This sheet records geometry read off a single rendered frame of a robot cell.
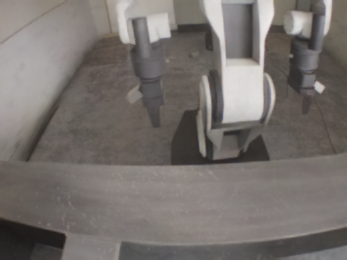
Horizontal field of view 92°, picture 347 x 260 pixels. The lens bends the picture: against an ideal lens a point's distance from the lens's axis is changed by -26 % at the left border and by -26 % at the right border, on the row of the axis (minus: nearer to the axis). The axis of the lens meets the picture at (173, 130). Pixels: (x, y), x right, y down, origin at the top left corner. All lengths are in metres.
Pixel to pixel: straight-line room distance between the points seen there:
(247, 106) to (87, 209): 0.41
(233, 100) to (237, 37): 0.15
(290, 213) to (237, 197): 0.09
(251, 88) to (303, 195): 0.28
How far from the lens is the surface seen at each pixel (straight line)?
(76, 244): 0.37
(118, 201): 0.36
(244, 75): 0.51
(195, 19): 2.53
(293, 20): 0.60
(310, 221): 0.37
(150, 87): 0.55
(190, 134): 1.08
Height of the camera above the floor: 0.97
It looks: 46 degrees down
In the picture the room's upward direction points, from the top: 9 degrees counter-clockwise
